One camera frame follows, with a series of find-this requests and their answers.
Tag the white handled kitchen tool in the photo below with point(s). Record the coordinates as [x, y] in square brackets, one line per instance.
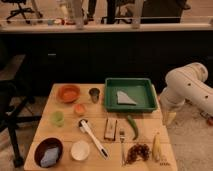
[84, 127]

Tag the dark red grape bunch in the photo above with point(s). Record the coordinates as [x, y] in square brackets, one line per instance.
[138, 150]

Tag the yellow corn cob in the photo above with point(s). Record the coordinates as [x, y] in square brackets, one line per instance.
[156, 148]

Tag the green chili pepper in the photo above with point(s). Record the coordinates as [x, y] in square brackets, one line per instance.
[133, 125]

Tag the blue cloth in bowl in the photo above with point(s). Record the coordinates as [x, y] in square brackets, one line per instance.
[50, 157]

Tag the dark maroon bowl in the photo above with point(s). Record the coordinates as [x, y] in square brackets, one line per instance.
[45, 145]

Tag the brown rectangular block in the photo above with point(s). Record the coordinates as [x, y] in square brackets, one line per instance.
[110, 129]

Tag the green plastic cup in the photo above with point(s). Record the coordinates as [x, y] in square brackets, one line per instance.
[57, 118]

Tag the black office chair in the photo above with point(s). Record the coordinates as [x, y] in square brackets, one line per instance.
[23, 11]

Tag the metal fork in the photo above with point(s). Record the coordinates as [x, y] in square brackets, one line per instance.
[122, 139]

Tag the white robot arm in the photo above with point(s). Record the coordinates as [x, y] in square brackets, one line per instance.
[186, 83]

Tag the small metal cup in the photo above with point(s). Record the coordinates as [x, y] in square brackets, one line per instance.
[94, 94]

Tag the grey folded cloth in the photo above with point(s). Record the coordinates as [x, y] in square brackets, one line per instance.
[123, 98]

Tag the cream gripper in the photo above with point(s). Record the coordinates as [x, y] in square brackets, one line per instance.
[168, 112]

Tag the orange bowl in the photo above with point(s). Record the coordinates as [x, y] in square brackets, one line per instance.
[68, 93]

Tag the green plastic tray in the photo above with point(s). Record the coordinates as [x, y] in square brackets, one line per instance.
[139, 90]

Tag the small orange cup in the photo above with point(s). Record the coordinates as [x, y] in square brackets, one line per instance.
[79, 109]

